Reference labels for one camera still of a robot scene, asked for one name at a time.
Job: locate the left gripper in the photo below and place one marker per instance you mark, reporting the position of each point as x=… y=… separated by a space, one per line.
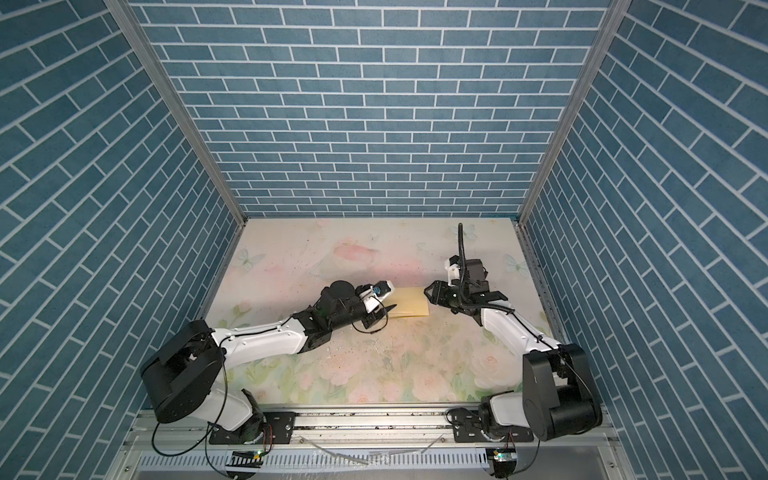
x=374 y=317

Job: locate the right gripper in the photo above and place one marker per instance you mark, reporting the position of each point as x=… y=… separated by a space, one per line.
x=440 y=287

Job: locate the yellow envelope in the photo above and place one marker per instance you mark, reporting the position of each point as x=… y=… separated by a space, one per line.
x=408 y=302

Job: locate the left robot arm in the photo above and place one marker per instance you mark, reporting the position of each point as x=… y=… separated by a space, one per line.
x=186 y=376

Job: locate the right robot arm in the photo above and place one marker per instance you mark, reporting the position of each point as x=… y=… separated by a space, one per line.
x=558 y=396

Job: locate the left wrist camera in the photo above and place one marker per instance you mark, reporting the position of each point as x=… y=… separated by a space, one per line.
x=374 y=295

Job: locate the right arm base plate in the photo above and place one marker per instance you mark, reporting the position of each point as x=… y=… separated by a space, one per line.
x=469 y=426

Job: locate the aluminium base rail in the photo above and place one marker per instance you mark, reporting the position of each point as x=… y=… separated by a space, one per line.
x=403 y=426

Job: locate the white slotted cable duct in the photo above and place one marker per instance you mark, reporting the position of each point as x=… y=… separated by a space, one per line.
x=312 y=460

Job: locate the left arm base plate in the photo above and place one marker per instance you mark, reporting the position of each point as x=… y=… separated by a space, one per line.
x=270 y=428

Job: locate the right corner aluminium post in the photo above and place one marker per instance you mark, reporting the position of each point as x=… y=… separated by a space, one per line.
x=593 y=60

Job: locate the corner aluminium post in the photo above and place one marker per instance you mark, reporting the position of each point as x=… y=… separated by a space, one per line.
x=593 y=60
x=130 y=27

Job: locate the left corner aluminium post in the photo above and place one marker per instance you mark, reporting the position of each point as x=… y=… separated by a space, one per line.
x=130 y=27

